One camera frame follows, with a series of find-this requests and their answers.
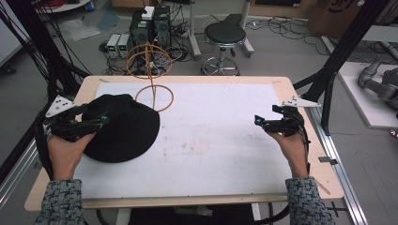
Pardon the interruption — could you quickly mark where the black computer tower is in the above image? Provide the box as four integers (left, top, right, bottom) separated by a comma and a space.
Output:
129, 10, 155, 53
152, 5, 173, 51

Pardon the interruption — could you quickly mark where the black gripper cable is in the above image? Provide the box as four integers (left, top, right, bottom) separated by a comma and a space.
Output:
294, 109, 313, 176

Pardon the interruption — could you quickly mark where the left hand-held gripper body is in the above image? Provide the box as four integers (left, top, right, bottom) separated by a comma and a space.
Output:
42, 95, 96, 143

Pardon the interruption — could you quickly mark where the white platform board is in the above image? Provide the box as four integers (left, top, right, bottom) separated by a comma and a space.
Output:
337, 61, 398, 129

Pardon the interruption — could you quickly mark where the grey power supply unit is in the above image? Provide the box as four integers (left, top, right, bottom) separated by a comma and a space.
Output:
106, 33, 122, 58
117, 33, 131, 59

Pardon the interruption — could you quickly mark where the white table leg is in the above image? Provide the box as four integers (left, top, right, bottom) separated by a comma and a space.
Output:
187, 0, 202, 61
239, 0, 255, 59

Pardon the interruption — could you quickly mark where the brown cardboard box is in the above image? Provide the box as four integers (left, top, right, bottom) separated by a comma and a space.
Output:
305, 0, 398, 39

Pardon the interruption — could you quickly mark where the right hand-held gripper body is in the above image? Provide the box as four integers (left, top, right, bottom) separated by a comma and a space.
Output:
264, 95, 322, 138

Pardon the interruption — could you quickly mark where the rattan hat stand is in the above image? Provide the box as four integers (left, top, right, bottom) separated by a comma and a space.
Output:
125, 41, 176, 113

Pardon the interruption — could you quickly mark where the white table mat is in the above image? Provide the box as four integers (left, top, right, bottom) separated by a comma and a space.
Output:
74, 82, 294, 200

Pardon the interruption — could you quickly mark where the white box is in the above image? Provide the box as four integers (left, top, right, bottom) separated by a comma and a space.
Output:
141, 6, 156, 22

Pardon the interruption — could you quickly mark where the black round stool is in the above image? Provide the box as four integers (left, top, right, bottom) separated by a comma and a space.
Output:
201, 21, 249, 77

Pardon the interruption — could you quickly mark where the aluminium rail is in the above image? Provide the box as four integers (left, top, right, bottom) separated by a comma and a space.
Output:
307, 106, 370, 225

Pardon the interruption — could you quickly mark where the person's right hand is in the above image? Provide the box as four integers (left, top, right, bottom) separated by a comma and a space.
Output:
266, 130, 311, 180

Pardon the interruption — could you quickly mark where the tangle of floor cables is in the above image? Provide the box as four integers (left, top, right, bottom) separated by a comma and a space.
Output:
245, 16, 332, 57

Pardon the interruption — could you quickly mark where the clear plastic sheet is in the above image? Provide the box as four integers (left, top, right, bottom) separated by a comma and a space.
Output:
57, 18, 101, 42

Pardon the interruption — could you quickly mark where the black brimmed hat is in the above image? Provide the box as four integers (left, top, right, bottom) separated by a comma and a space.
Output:
81, 93, 161, 164

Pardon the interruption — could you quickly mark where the person's left hand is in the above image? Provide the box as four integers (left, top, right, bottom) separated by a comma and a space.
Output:
46, 132, 97, 182

